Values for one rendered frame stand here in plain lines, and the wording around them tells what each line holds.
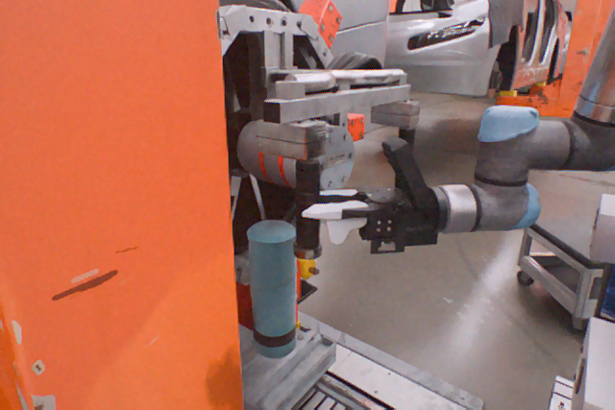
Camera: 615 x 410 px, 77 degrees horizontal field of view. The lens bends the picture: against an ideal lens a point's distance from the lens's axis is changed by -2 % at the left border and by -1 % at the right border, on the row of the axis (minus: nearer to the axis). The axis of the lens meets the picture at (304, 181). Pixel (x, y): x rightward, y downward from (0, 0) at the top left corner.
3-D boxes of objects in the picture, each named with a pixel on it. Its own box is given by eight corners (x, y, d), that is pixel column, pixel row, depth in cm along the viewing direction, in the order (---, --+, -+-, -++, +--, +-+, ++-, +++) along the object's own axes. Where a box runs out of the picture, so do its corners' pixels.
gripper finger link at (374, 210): (345, 224, 53) (403, 216, 56) (346, 213, 53) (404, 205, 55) (332, 210, 58) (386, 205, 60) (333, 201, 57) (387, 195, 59)
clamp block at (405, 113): (380, 120, 87) (381, 96, 86) (419, 125, 82) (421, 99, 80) (369, 123, 84) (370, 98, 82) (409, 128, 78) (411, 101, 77)
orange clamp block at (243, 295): (232, 264, 88) (229, 301, 89) (257, 276, 83) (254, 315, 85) (254, 257, 93) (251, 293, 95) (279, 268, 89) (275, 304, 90)
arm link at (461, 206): (479, 194, 57) (452, 177, 64) (449, 195, 56) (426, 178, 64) (472, 240, 59) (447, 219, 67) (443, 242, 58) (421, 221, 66)
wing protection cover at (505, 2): (484, 50, 360) (492, -12, 344) (521, 49, 342) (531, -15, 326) (460, 48, 306) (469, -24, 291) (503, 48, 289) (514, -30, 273)
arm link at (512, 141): (546, 105, 61) (533, 172, 64) (474, 104, 61) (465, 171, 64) (578, 111, 53) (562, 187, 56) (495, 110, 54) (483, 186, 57)
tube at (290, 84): (272, 87, 77) (271, 31, 74) (357, 92, 66) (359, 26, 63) (200, 94, 64) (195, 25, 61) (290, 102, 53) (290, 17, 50)
